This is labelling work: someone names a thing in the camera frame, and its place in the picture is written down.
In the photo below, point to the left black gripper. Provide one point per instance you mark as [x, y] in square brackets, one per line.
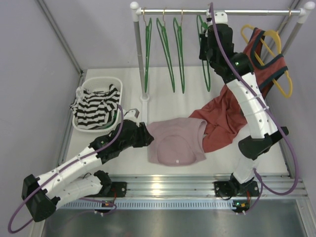
[143, 134]

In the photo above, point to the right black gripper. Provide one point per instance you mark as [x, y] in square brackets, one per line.
[204, 39]

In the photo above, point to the green hanger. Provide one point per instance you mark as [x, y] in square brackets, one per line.
[177, 27]
[201, 28]
[148, 34]
[165, 45]

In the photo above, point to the pink tank top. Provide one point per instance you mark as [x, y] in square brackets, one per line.
[177, 142]

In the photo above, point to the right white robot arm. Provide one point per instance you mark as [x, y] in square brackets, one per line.
[237, 73]

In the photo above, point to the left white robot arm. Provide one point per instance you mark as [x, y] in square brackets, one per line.
[46, 193]

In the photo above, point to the red tank top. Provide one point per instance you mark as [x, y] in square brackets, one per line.
[223, 113]

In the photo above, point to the yellow hanger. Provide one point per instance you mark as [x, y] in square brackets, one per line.
[263, 49]

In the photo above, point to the white laundry basket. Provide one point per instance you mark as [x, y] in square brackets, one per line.
[101, 84]

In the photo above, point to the striped black white shirt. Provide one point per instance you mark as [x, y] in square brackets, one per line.
[95, 110]

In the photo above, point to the white metal clothes rack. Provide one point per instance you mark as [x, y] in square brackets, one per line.
[137, 11]

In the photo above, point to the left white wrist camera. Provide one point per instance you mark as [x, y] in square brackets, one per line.
[131, 115]

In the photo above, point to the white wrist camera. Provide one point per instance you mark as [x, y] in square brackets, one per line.
[220, 17]
[131, 115]

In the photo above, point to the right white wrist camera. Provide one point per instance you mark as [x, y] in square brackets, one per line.
[220, 17]

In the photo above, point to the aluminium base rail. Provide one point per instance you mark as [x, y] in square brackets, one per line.
[171, 192]

